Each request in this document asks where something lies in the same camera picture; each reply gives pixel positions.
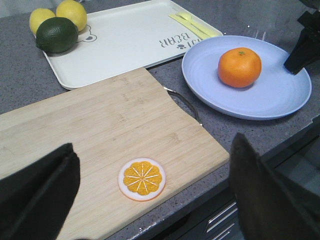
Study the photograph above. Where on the wooden cutting board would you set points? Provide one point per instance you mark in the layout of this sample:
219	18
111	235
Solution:
110	123

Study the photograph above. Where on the yellow plastic knife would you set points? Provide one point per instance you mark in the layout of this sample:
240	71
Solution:
189	26

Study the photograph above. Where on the light blue round plate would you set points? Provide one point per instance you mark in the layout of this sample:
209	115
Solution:
275	93

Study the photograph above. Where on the yellow lemon front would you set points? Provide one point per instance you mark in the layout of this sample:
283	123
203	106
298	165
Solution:
73	11

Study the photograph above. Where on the orange slice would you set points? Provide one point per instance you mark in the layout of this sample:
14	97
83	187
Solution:
142	179

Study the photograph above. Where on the whole orange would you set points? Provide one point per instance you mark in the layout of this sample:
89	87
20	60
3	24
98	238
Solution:
239	67

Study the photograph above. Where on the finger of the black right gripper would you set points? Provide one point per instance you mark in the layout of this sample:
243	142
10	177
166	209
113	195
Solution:
307	48

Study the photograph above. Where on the yellow lemon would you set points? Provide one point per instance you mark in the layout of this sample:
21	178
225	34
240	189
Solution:
38	16
73	11

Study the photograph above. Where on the cream rectangular bear tray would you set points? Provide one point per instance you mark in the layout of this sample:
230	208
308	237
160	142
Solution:
122	39

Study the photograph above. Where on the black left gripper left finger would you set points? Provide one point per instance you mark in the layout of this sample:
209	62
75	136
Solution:
35	201

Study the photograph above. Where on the cabinet drawer with metal handle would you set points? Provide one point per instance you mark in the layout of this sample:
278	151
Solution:
217	219

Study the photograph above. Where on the metal cutting board handle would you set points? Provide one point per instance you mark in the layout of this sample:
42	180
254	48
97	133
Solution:
185	101

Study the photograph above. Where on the yellow lemon rear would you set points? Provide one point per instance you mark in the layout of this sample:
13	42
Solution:
38	16

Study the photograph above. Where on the dark green lime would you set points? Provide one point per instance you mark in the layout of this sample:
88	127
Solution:
56	35

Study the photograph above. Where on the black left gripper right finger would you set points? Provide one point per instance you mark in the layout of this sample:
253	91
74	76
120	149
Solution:
270	206

